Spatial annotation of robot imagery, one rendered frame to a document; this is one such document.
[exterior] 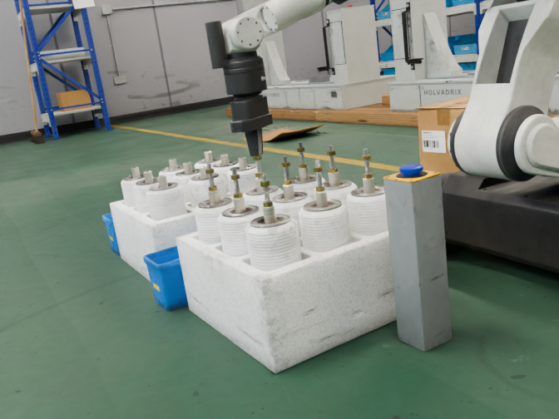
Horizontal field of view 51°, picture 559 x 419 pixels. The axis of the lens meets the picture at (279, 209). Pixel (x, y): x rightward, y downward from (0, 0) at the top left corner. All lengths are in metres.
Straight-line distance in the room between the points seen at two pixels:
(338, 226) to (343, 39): 3.45
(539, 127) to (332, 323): 0.52
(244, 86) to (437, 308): 0.59
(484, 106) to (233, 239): 0.55
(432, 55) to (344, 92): 0.82
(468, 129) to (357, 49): 3.37
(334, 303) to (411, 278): 0.15
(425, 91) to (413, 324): 2.78
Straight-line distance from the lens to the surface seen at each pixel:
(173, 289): 1.41
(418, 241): 1.03
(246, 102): 1.27
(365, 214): 1.18
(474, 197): 1.40
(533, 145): 1.17
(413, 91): 3.86
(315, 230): 1.11
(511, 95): 1.19
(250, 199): 1.31
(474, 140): 1.20
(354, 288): 1.13
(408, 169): 1.02
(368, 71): 4.60
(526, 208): 1.31
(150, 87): 7.58
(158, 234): 1.50
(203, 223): 1.27
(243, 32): 1.25
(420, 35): 3.96
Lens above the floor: 0.54
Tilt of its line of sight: 15 degrees down
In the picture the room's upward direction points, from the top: 8 degrees counter-clockwise
